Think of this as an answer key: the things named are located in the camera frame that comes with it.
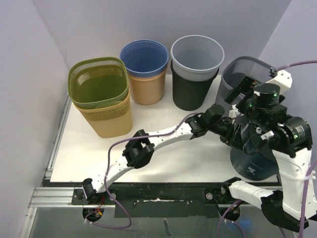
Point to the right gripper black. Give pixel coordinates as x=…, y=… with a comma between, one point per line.
x=246, y=88

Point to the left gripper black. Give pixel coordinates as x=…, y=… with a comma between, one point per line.
x=232, y=137

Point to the grey mesh square basket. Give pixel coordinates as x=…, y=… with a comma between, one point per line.
x=238, y=70

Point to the dark navy round bin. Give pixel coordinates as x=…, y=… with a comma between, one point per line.
x=255, y=161

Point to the black ribbed round bin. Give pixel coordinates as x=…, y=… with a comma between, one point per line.
x=187, y=94

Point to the light grey round bin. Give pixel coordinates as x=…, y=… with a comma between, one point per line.
x=196, y=57

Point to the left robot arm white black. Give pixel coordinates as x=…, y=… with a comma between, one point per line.
x=139, y=149

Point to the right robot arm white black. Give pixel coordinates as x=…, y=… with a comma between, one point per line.
x=290, y=141

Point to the tan round bin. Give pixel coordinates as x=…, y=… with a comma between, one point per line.
x=147, y=91

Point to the blue round bin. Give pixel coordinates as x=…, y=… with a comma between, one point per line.
x=144, y=58

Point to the tan mesh square basket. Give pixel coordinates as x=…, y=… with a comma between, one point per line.
x=110, y=121

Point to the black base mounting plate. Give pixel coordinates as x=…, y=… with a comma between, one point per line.
x=171, y=200

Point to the green mesh square basket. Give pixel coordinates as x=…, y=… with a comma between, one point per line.
x=97, y=83

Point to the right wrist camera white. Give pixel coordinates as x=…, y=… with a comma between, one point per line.
x=282, y=78

